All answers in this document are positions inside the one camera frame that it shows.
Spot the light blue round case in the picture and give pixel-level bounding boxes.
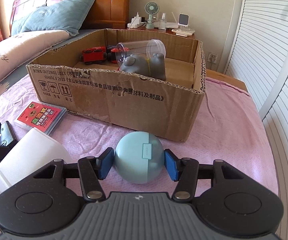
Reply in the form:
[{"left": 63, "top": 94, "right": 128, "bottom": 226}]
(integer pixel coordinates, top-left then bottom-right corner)
[{"left": 115, "top": 132, "right": 164, "bottom": 184}]

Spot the translucent white plastic bottle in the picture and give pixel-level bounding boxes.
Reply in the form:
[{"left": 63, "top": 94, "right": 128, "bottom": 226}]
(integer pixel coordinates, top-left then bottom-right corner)
[{"left": 0, "top": 128, "right": 73, "bottom": 193}]

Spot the red card case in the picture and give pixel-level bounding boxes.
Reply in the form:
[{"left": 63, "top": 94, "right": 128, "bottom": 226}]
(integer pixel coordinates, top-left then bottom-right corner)
[{"left": 15, "top": 101, "right": 67, "bottom": 135}]

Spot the pink quilt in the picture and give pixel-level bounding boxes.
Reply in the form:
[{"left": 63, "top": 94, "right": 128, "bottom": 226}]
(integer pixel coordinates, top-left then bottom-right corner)
[{"left": 0, "top": 30, "right": 70, "bottom": 81}]

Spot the cardboard box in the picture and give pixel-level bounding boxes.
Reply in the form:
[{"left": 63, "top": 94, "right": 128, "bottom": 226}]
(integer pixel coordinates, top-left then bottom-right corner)
[{"left": 27, "top": 29, "right": 206, "bottom": 142}]

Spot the grey toy animal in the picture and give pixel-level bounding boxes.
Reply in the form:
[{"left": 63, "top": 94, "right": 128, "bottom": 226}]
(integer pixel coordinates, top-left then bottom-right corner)
[{"left": 120, "top": 53, "right": 166, "bottom": 81}]

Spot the red black toy train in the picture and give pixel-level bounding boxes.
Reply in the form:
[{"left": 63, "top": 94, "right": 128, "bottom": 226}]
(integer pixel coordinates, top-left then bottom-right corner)
[{"left": 80, "top": 46, "right": 121, "bottom": 64}]

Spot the clear plastic jar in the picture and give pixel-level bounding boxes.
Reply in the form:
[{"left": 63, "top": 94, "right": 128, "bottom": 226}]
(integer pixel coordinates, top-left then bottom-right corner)
[{"left": 115, "top": 39, "right": 166, "bottom": 66}]

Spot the blue pillow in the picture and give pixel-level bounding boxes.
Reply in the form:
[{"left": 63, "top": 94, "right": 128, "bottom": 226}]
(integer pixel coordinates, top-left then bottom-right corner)
[{"left": 11, "top": 0, "right": 95, "bottom": 36}]

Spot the white louvered closet door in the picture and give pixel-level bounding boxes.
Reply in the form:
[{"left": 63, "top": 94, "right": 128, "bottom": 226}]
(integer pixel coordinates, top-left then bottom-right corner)
[{"left": 225, "top": 0, "right": 288, "bottom": 239}]

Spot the wooden nightstand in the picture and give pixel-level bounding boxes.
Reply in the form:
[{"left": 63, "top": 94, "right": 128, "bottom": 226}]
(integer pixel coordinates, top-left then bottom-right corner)
[{"left": 127, "top": 24, "right": 197, "bottom": 40}]

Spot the white router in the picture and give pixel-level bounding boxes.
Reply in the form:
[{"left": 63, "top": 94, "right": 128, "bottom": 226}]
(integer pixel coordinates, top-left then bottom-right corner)
[{"left": 154, "top": 13, "right": 179, "bottom": 30}]

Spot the small spray bottle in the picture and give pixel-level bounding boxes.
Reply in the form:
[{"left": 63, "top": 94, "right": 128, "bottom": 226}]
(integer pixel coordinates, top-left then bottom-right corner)
[{"left": 158, "top": 12, "right": 167, "bottom": 31}]

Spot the small clock on stand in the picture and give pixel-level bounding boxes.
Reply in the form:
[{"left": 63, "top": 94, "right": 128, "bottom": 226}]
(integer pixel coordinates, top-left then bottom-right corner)
[{"left": 178, "top": 13, "right": 189, "bottom": 30}]

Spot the white power strip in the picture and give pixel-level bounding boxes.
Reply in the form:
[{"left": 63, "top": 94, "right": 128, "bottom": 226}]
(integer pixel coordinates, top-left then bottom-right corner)
[{"left": 127, "top": 12, "right": 145, "bottom": 29}]

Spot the green desk fan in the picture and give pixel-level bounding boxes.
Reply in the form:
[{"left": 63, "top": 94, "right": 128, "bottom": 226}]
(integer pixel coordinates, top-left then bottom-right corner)
[{"left": 144, "top": 1, "right": 160, "bottom": 29}]

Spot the wall power socket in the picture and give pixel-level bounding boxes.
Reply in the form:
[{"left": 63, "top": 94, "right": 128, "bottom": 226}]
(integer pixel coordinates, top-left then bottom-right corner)
[{"left": 207, "top": 52, "right": 218, "bottom": 64}]

